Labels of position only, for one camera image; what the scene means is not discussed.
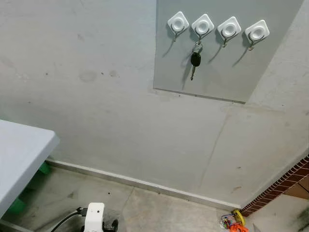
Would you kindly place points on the white table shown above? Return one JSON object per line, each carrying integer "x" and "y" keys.
{"x": 21, "y": 154}

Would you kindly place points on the grey wall board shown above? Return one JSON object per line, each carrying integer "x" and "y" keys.
{"x": 227, "y": 72}

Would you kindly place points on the red brick pattern strip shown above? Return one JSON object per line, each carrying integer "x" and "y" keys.
{"x": 277, "y": 186}

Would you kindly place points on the green table leg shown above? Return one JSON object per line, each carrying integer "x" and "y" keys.
{"x": 17, "y": 207}

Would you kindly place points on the white skirting board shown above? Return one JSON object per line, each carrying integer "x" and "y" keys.
{"x": 145, "y": 184}

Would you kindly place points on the white square wall hook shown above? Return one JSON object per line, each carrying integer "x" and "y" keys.
{"x": 178, "y": 22}
{"x": 257, "y": 32}
{"x": 229, "y": 28}
{"x": 203, "y": 25}

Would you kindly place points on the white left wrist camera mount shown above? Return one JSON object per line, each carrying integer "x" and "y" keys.
{"x": 93, "y": 216}

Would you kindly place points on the yellow orange key bunch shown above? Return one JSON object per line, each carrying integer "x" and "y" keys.
{"x": 235, "y": 221}

